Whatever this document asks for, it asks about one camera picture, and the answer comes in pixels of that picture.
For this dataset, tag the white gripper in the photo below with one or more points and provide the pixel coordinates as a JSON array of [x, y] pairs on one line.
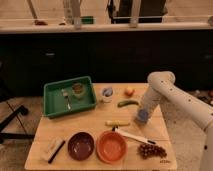
[[149, 106]]

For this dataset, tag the blue sponge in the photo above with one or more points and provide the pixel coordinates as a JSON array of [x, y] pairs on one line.
[[143, 115]]

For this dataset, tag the purple bowl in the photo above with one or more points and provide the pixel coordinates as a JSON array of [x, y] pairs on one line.
[[80, 146]]

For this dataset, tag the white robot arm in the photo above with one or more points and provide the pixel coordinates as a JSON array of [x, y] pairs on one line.
[[161, 84]]

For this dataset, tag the orange bowl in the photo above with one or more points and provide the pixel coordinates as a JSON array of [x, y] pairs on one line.
[[111, 147]]

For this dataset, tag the green cucumber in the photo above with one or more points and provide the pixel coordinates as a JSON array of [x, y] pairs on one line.
[[127, 102]]

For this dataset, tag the orange fruit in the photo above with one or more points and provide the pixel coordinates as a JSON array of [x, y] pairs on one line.
[[129, 91]]

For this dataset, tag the white cup with blue item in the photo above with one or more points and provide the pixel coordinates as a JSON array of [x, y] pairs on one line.
[[106, 94]]

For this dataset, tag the bunch of purple grapes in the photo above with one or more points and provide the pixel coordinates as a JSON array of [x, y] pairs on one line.
[[147, 150]]

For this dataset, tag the glass jar in tray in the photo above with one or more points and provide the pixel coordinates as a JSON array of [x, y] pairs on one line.
[[78, 90]]

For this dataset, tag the small utensil in tray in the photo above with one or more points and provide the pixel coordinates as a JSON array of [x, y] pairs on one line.
[[65, 95]]

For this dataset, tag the green plastic tray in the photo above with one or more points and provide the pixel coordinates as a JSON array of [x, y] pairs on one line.
[[55, 105]]

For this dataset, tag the black chair base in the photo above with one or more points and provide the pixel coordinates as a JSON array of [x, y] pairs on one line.
[[14, 115]]

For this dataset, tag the white handled knife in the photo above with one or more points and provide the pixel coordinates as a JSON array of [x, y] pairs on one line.
[[135, 137]]

